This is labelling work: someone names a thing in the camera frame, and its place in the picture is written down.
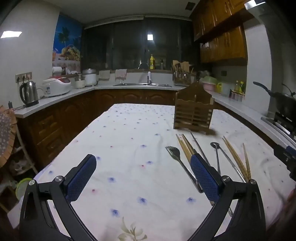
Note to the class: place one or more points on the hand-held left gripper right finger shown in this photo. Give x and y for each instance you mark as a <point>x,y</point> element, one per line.
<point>204,178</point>

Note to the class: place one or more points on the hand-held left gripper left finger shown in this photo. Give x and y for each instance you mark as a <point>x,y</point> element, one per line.
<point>81,177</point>

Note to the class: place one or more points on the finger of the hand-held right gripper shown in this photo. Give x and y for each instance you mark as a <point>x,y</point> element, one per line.
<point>283,154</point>

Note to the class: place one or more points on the metal chopstick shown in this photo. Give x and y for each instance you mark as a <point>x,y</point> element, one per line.
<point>229,162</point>
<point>199,148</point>

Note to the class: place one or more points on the metal spoon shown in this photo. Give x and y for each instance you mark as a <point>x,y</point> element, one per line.
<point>214,145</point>

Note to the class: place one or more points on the metal fork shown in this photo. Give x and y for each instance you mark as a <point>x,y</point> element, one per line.
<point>173,153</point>

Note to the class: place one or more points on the wooden utensil holder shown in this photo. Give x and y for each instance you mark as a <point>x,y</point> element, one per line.
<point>193,109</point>

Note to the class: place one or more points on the dish rack with utensils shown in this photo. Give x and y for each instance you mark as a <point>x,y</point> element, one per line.
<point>181,75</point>

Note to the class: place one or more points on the gas stove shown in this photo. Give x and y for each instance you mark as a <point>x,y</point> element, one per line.
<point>283,125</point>

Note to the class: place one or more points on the black wok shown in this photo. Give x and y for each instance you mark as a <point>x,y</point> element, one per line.
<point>285,102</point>

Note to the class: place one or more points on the green lid container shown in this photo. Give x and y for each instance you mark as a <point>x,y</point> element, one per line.
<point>23,187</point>

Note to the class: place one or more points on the dark wooden lower cabinets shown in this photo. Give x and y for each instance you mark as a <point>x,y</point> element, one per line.
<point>57,120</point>

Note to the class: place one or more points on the white floral tablecloth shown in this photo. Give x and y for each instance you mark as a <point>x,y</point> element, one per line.
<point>129,139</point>

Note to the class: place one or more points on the row of spice jars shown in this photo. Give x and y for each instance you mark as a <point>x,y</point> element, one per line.
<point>237,96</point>

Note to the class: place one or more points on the yellow oil bottle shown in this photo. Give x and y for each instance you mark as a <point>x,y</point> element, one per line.
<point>242,87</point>
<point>236,87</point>

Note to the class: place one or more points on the white kitchen countertop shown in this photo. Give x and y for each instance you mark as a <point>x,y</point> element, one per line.
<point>69,93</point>

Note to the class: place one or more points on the floral round cushion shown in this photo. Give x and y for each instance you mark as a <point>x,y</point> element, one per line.
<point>5,136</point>

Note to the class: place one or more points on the white pitcher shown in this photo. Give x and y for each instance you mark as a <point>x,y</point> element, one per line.
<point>224,89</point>

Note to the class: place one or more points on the pink basin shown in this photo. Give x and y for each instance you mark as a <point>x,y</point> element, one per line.
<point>210,87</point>

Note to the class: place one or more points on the white and red rice cooker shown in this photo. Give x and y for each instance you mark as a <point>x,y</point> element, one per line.
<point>56,87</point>

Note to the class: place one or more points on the small white jar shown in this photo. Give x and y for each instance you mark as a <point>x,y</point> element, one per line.
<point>79,83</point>

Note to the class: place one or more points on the steel electric kettle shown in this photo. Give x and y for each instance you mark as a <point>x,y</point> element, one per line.
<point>29,93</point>

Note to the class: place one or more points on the white cylindrical cooker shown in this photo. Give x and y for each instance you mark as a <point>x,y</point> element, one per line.
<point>89,77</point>

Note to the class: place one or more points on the beige dish towel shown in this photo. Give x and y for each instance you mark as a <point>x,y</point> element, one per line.
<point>104,75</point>

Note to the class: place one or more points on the paper towel roll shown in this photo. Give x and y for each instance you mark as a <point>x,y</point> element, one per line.
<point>57,71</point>

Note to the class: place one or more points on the steel kitchen sink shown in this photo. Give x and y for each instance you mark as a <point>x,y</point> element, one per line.
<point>138,84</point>

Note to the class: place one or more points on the pink white dish towel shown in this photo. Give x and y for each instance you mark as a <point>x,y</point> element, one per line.
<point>121,74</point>

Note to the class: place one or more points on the white faucet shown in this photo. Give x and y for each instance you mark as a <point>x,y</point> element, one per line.
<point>149,77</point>

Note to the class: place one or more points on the dark glass bottle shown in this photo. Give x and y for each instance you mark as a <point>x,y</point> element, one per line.
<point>161,64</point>

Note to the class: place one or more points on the dark kitchen window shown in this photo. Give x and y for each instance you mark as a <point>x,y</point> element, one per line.
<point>120,44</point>

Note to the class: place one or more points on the steel range hood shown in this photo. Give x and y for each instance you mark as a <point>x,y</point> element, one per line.
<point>252,4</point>

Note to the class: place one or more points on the ceiling light panel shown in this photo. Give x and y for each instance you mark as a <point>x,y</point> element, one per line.
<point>11,34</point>

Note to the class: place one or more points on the ceiling vent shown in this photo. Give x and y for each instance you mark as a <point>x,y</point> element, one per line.
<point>190,5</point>

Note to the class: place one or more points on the black wall outlet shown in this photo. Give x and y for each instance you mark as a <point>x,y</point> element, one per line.
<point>223,73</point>

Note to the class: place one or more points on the beige wall outlet strip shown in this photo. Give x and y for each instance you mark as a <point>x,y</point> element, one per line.
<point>23,76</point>

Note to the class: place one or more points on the beach fruit wall poster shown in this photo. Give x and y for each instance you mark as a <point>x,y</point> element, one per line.
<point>67,37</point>

